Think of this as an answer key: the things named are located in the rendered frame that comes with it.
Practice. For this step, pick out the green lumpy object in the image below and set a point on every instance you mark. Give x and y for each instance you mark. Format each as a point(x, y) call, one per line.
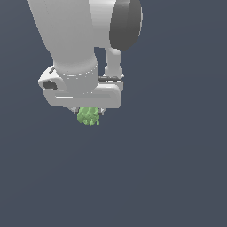
point(88, 116)

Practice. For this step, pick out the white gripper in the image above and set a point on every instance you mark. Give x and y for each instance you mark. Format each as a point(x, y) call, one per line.
point(85, 96)

